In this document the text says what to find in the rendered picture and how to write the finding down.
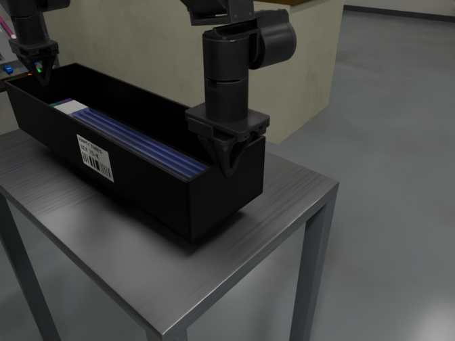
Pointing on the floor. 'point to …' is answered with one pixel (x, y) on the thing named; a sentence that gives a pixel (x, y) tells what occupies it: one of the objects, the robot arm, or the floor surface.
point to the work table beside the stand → (158, 239)
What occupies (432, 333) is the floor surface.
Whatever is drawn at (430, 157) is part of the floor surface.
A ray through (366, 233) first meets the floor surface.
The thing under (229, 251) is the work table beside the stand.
